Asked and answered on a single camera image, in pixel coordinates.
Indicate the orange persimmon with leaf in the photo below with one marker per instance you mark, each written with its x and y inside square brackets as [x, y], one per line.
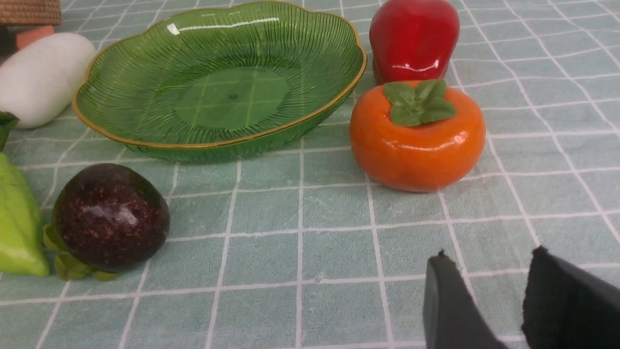
[416, 136]

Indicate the orange foam block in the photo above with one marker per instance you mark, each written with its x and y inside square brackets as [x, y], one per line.
[24, 37]

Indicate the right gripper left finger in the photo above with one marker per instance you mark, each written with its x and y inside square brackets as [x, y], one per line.
[451, 319]

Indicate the red bell pepper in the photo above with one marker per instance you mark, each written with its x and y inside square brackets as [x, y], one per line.
[413, 40]

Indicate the dark purple mangosteen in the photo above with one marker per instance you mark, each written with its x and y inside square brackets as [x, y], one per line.
[107, 220]

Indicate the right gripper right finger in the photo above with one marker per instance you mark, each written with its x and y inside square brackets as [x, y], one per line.
[566, 307]

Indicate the light green gourd vegetable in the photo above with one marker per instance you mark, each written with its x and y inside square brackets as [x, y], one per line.
[21, 224]

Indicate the green checkered tablecloth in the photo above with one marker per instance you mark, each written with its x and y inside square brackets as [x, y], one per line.
[298, 249]

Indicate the green glass leaf plate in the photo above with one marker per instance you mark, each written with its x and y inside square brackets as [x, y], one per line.
[216, 84]

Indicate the white radish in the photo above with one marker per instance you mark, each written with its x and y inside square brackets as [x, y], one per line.
[38, 82]

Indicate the woven wicker basket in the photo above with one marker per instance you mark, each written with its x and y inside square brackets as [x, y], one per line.
[30, 13]

